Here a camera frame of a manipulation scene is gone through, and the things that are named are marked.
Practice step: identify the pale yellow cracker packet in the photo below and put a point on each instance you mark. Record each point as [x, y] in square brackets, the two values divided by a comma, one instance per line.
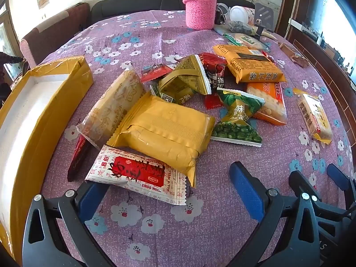
[317, 119]

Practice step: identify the purple floral tablecloth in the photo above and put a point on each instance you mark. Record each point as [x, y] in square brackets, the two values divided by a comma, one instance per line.
[172, 242]

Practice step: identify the black sofa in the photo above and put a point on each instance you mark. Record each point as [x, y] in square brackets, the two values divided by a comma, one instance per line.
[139, 5]

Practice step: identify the television screen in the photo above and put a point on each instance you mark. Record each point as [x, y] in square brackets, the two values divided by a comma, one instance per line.
[336, 19]

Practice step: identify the beige translucent biscuit packet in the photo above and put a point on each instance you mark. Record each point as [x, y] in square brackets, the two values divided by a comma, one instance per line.
[111, 108]

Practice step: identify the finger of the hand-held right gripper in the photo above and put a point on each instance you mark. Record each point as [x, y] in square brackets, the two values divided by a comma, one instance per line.
[303, 183]
[339, 176]

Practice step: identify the grey metal stand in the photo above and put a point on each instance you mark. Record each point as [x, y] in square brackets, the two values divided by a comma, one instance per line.
[264, 12]

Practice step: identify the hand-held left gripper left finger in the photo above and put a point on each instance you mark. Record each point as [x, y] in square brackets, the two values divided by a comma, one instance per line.
[93, 200]

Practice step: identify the green pea snack packet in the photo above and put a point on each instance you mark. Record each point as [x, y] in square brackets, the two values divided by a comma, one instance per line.
[236, 116]

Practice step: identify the red candy with black label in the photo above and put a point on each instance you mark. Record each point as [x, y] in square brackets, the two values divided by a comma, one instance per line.
[218, 81]

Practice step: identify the red crinkled snack packet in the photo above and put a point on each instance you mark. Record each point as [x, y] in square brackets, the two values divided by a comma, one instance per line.
[211, 61]

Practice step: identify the dark red snack packet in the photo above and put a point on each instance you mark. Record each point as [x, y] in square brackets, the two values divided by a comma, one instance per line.
[76, 158]

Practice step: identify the orange clear cracker packet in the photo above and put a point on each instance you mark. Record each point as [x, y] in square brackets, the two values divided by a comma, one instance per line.
[269, 103]

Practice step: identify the white red label snack packet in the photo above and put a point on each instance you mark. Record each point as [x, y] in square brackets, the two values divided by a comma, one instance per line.
[133, 172]

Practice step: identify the green white packet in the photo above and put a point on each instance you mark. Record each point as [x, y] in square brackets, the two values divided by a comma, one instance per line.
[244, 39]

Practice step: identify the brown packet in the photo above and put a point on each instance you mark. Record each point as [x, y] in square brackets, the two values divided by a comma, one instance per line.
[293, 55]

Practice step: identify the maroon armchair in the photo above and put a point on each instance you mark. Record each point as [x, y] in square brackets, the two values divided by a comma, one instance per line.
[55, 30]

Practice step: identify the wooden glass door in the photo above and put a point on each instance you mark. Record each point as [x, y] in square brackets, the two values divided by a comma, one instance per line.
[4, 27]

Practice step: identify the red black candy packet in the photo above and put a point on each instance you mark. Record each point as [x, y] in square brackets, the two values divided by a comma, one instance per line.
[155, 71]

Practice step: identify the large plain yellow snack packet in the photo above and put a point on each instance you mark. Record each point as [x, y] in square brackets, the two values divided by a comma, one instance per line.
[167, 133]

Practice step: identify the yellow green triangular snack packet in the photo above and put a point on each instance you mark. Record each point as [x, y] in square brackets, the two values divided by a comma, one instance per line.
[186, 78]

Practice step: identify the clear bag of dark seeds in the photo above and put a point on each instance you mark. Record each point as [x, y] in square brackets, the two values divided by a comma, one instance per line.
[237, 27]

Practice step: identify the pink bottle with knit sleeve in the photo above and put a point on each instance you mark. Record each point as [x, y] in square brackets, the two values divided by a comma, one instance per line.
[200, 11]

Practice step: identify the white plastic container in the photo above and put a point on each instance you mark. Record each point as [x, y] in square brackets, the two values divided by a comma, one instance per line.
[239, 14]

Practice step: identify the orange black label snack packet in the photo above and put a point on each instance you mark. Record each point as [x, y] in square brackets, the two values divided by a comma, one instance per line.
[250, 66]

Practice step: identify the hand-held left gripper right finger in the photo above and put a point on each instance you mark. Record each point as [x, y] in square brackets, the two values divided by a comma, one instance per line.
[246, 189]

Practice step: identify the yellow cardboard box tray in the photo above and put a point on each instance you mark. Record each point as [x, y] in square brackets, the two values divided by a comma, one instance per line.
[27, 111]

